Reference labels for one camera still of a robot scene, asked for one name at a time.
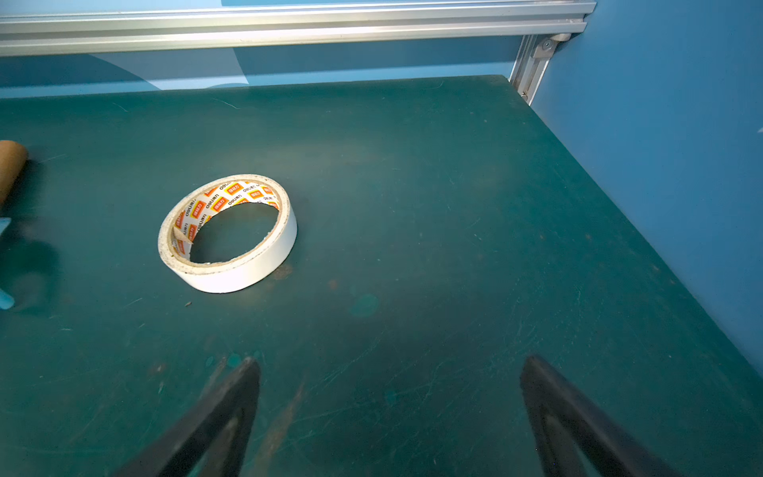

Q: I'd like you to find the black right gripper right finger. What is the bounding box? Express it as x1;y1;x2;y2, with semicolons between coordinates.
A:
520;356;680;476

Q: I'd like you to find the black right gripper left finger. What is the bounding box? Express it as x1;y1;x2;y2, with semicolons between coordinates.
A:
114;358;260;476

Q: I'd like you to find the white double-sided tape roll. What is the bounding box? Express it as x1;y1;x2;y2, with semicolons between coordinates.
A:
157;174;298;294

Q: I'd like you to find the blue garden fork wooden handle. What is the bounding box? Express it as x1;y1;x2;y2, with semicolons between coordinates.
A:
0;139;30;311

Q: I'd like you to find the aluminium right corner post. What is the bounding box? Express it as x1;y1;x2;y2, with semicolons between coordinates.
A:
509;34;572;105

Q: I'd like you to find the aluminium back frame rail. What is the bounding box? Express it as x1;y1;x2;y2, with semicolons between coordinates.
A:
1;1;596;58

